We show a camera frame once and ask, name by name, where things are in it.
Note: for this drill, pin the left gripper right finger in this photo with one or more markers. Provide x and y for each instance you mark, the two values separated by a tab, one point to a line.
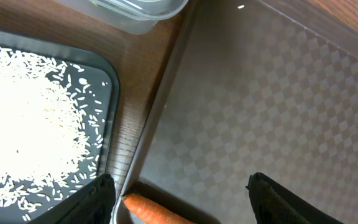
274	204

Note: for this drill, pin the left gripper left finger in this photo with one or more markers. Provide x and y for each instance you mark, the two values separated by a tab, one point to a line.
91	204

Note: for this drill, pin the orange carrot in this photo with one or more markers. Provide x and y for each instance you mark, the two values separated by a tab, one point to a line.
151	212

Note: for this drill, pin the clear plastic waste bin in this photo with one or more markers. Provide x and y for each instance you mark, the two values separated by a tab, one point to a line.
132	16

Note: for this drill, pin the spilled white rice pile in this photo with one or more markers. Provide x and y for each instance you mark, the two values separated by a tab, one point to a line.
53	115

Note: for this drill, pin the brown serving tray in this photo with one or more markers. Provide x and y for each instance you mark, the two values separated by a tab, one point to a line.
253	86

